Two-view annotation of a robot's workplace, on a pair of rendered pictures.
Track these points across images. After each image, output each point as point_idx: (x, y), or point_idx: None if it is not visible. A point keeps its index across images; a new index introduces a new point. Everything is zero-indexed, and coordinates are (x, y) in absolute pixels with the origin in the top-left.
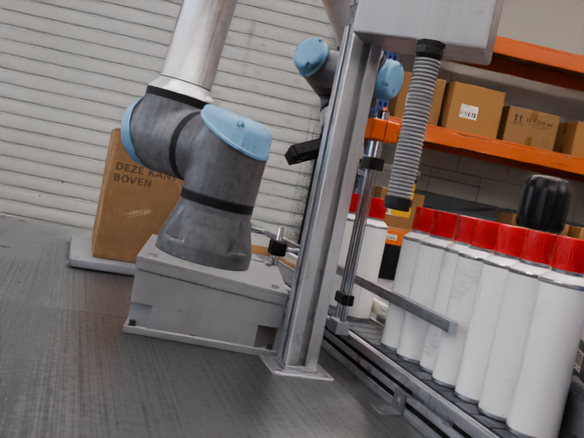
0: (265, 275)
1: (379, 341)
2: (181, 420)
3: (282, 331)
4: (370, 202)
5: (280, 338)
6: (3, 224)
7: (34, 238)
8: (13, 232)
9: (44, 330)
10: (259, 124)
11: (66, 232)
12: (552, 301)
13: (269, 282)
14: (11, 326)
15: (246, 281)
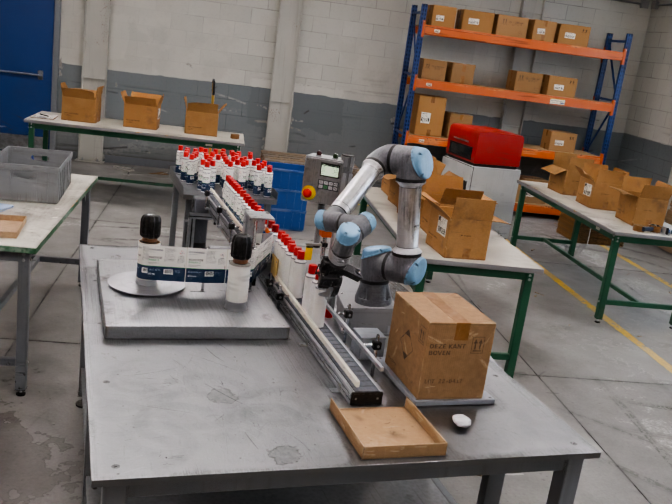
0: (347, 299)
1: (301, 300)
2: (351, 292)
3: (333, 329)
4: (320, 256)
5: (333, 325)
6: (556, 420)
7: (510, 399)
8: (529, 405)
9: None
10: (368, 247)
11: (524, 429)
12: None
13: (344, 296)
14: None
15: (352, 293)
